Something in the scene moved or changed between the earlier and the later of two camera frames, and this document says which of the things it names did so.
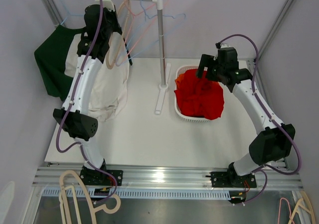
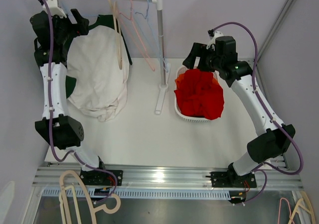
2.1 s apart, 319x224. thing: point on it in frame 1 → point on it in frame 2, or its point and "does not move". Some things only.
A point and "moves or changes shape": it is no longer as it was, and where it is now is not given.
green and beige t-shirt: [57, 56] does not move
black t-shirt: [196, 115] does not move
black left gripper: [110, 13] → [73, 28]
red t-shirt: [200, 97] does not move
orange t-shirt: [178, 80] does not move
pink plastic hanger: [166, 0] → [132, 30]
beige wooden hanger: [112, 37] moves or changes shape
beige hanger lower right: [298, 206] does not move
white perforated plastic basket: [180, 69] does not move
